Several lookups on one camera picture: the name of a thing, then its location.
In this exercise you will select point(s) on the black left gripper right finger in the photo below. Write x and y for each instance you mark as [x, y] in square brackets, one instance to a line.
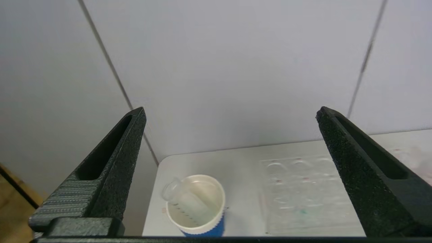
[368, 182]

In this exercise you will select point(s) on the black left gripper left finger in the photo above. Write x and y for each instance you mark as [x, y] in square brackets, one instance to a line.
[111, 182]

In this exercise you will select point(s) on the blue pigment test tube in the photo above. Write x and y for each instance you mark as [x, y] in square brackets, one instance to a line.
[189, 204]

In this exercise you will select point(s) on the blue sleeved white paper cup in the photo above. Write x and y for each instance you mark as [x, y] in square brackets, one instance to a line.
[212, 192]

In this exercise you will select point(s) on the clear acrylic test tube rack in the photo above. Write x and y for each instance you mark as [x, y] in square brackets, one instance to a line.
[303, 202]

